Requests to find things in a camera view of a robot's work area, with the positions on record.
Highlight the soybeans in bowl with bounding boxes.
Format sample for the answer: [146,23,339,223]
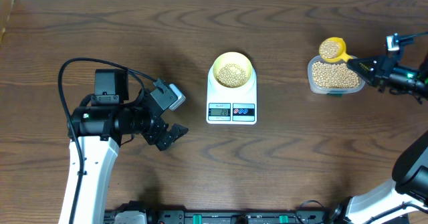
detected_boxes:
[217,63,247,88]

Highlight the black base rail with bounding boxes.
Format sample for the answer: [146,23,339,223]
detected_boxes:
[102,200,350,224]

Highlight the yellow plastic measuring scoop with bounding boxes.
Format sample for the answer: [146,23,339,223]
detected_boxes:
[318,37,353,63]

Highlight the soybeans in container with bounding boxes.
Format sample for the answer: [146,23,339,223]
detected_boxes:
[312,62,360,88]

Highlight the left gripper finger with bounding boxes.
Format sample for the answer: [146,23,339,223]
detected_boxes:
[154,132,175,151]
[169,124,189,140]

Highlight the white digital kitchen scale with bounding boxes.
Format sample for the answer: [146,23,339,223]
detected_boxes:
[206,65,257,125]

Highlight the black cable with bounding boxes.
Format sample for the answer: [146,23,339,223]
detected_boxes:
[296,31,428,224]
[57,57,158,224]

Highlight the left black cable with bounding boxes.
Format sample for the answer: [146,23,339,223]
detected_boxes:
[57,57,158,224]

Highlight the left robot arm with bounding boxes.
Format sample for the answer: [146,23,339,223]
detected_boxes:
[59,90,188,223]

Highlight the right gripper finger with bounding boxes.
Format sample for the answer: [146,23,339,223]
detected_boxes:
[353,65,379,87]
[347,58,378,71]

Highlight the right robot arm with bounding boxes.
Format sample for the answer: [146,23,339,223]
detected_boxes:
[326,55,427,223]

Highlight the clear plastic container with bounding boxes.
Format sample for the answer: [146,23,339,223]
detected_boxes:
[308,55,365,95]

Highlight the right black cable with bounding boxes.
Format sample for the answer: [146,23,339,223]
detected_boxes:
[296,31,428,224]

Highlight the pale yellow bowl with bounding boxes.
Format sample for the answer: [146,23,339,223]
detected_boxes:
[213,52,253,86]

